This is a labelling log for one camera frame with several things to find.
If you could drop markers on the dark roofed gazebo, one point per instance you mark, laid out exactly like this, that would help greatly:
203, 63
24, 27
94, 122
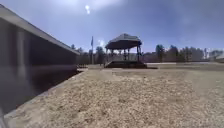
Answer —
124, 46

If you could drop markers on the flagpole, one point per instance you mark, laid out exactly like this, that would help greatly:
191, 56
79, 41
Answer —
92, 50

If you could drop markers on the dry pale grass ground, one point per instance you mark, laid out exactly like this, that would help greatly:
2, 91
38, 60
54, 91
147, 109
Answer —
133, 100

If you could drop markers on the low distant row of trees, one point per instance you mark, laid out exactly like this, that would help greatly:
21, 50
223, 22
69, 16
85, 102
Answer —
173, 55

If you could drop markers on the dark shed with white window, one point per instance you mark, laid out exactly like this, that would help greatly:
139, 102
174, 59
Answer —
36, 50

